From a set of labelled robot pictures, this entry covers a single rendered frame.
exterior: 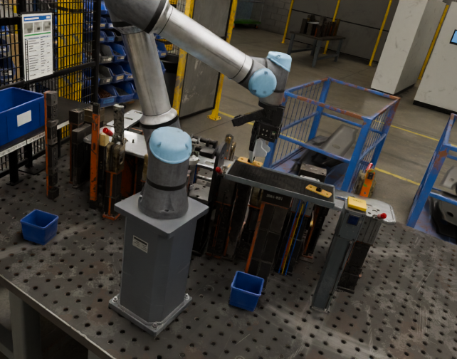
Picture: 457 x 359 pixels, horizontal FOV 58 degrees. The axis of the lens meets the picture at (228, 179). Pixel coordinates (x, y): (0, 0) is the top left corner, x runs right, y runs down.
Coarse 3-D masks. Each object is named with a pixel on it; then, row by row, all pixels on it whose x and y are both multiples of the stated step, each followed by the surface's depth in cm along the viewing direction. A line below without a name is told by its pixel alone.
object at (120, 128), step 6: (114, 108) 162; (120, 108) 162; (114, 114) 164; (120, 114) 163; (114, 120) 166; (120, 120) 165; (114, 126) 167; (120, 126) 166; (114, 132) 169; (120, 132) 168; (120, 138) 169; (120, 144) 171
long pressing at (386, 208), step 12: (132, 132) 196; (132, 144) 185; (144, 144) 187; (144, 156) 176; (204, 168) 178; (336, 192) 178; (348, 192) 180; (336, 204) 167; (372, 204) 173; (384, 204) 175
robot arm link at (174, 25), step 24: (120, 0) 94; (144, 0) 93; (168, 0) 97; (144, 24) 96; (168, 24) 97; (192, 24) 100; (192, 48) 102; (216, 48) 103; (240, 72) 107; (264, 72) 107; (264, 96) 110
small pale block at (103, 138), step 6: (102, 132) 174; (102, 138) 173; (108, 138) 176; (102, 144) 174; (102, 150) 176; (102, 156) 177; (102, 162) 178; (102, 168) 179; (102, 174) 181; (102, 180) 182; (102, 186) 183; (102, 192) 185; (102, 198) 186; (102, 204) 189
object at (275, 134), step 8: (264, 104) 128; (264, 112) 131; (272, 112) 131; (280, 112) 129; (256, 120) 132; (264, 120) 133; (272, 120) 131; (280, 120) 132; (264, 128) 131; (272, 128) 130; (280, 128) 136; (264, 136) 133; (272, 136) 132
